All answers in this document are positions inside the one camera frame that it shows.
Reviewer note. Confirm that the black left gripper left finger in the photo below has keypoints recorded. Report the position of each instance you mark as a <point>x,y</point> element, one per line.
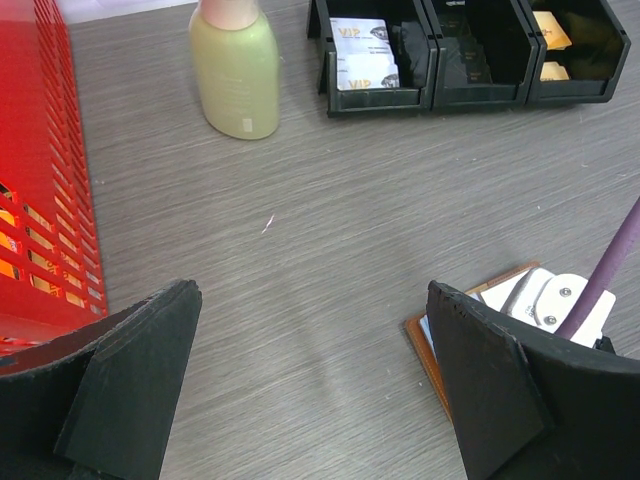
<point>98,401</point>

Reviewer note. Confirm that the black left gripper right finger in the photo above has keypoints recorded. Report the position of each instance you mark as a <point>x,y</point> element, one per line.
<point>526,404</point>

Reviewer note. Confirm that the brown leather card holder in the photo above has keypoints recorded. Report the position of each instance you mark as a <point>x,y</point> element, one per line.
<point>430,350</point>

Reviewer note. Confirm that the white card stack in tray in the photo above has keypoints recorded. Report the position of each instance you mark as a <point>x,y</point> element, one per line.
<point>365,59</point>

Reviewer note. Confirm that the red plastic shopping basket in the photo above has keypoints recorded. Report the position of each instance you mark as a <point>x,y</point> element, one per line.
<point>51,272</point>

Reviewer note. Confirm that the green liquid squeeze bottle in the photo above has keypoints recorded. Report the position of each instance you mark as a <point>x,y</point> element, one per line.
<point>237,65</point>

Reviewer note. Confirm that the black three-compartment tray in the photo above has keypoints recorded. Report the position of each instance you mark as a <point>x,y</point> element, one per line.
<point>422,56</point>

